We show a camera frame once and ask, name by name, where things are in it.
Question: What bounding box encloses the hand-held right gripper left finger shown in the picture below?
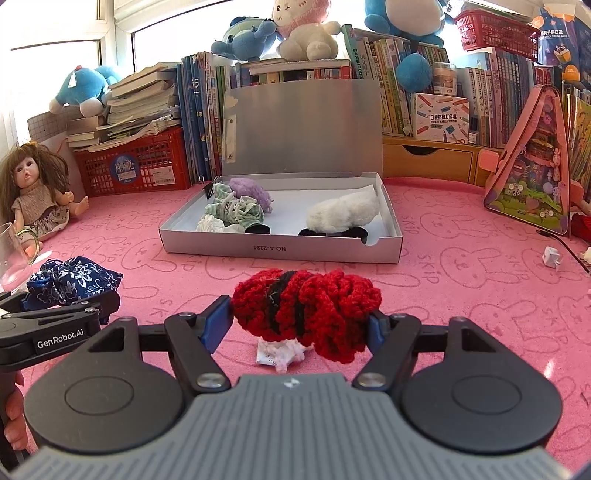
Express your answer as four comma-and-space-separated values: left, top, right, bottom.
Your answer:
95, 295, 234, 393

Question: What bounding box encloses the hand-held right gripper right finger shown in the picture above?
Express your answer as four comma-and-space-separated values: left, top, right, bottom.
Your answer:
353, 309, 497, 393

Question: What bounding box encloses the blue floral scrunchie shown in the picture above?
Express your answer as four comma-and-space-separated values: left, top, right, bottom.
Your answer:
25, 256, 124, 311

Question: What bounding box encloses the red crocheted scrunchie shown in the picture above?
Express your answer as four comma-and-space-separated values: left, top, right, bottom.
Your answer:
231, 269, 384, 365

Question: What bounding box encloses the green patterned scrunchie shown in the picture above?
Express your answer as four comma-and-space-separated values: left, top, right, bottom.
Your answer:
204, 182, 266, 227

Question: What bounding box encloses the white fluffy scrunchie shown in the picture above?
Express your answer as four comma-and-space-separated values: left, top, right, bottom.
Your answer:
306, 189, 382, 234

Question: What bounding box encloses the purple fluffy scrunchie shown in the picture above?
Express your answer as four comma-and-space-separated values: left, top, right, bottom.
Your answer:
229, 176, 274, 214

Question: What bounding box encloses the grey cardboard box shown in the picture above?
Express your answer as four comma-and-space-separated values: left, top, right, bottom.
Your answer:
159, 78, 403, 265

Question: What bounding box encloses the person's left hand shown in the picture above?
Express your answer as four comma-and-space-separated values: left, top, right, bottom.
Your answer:
4, 371, 33, 453

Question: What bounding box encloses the clear glass cup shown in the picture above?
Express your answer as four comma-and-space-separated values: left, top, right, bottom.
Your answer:
0, 222, 42, 289

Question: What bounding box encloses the crumpled pink-stained tissue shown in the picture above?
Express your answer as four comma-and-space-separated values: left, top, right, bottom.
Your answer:
256, 339, 315, 372

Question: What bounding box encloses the pink rabbit print mat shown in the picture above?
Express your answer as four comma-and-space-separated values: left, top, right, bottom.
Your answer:
0, 178, 591, 480

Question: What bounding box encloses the brown-haired doll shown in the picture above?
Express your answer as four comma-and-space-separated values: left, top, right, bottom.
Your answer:
0, 142, 89, 252

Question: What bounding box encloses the red plastic crate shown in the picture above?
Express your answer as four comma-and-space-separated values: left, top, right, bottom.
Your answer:
74, 127, 192, 198

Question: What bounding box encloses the white grid board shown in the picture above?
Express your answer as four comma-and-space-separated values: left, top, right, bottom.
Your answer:
28, 108, 70, 145

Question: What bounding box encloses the wooden drawer organiser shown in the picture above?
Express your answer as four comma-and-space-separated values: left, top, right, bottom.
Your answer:
381, 134, 483, 185

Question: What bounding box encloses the stack of paperback books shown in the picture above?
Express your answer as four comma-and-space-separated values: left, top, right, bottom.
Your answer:
65, 62, 183, 153

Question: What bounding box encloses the blue cat plush toy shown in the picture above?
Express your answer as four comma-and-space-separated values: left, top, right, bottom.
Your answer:
48, 65, 122, 117

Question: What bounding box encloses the row of upright books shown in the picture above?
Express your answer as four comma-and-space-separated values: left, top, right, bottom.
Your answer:
178, 23, 561, 185

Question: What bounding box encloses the pink toy house case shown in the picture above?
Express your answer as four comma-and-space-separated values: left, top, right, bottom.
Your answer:
478, 84, 578, 237

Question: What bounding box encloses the white printer box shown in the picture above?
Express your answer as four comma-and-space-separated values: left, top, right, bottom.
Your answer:
410, 92, 471, 141

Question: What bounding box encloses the red yarn ball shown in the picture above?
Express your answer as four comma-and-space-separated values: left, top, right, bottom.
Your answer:
570, 210, 591, 241

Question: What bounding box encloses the blue alien plush toy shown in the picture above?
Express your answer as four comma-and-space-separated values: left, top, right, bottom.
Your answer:
211, 16, 278, 62

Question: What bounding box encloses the pink and white plush toy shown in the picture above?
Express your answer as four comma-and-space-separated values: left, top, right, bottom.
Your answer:
271, 0, 342, 62

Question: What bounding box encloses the blue and white plush toy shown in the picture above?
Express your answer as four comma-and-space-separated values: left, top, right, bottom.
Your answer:
364, 0, 455, 44

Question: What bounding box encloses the red plastic basket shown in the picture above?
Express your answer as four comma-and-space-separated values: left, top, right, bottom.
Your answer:
454, 8, 541, 61

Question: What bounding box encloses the black cable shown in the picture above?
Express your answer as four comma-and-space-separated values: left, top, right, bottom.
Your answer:
538, 230, 591, 273

